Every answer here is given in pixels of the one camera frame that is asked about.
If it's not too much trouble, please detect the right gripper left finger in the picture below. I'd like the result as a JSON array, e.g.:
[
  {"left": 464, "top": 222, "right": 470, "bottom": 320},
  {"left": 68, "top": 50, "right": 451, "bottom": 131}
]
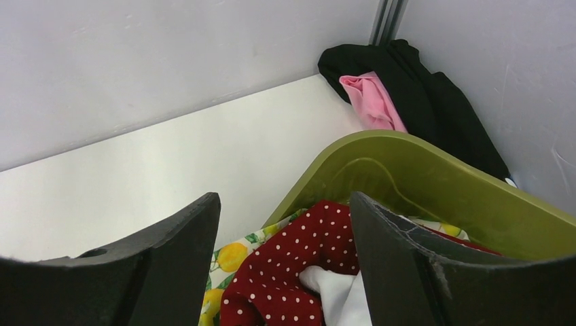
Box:
[{"left": 1, "top": 192, "right": 221, "bottom": 325}]

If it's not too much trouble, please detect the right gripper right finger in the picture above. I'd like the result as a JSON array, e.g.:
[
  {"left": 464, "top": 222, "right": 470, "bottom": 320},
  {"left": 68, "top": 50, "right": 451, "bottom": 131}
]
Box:
[{"left": 350, "top": 192, "right": 575, "bottom": 325}]

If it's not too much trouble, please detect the white garment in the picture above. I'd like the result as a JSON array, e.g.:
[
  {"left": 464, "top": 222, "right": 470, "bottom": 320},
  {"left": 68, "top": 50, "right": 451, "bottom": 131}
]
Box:
[{"left": 299, "top": 266, "right": 372, "bottom": 326}]

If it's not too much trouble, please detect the red polka dot skirt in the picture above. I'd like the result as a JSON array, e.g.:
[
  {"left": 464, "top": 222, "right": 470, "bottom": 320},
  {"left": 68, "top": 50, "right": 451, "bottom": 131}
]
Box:
[{"left": 219, "top": 200, "right": 503, "bottom": 326}]

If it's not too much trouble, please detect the olive green plastic basket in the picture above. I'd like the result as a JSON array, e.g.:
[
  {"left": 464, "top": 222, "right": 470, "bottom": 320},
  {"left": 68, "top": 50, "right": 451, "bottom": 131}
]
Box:
[{"left": 267, "top": 130, "right": 575, "bottom": 261}]

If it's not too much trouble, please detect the black garment behind basket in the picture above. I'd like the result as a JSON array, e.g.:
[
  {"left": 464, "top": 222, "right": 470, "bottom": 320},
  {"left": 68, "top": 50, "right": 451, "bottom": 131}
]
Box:
[{"left": 317, "top": 39, "right": 511, "bottom": 180}]

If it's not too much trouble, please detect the pink garment in corner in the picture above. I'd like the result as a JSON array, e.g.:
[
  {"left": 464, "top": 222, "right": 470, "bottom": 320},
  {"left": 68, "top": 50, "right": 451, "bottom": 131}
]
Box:
[{"left": 339, "top": 71, "right": 408, "bottom": 133}]

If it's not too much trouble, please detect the right aluminium frame post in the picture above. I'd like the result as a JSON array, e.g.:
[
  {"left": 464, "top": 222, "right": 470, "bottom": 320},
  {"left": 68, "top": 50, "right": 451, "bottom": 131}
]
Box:
[{"left": 370, "top": 0, "right": 408, "bottom": 46}]

